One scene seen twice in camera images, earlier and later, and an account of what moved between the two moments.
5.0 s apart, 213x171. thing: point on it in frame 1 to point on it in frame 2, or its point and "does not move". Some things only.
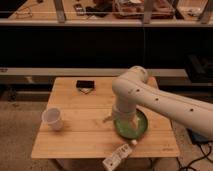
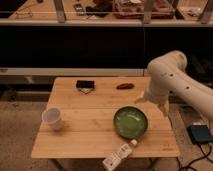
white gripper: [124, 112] to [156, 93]
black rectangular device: [85, 84] does not move
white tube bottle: [119, 155] does not move
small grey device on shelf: [79, 8] does not move
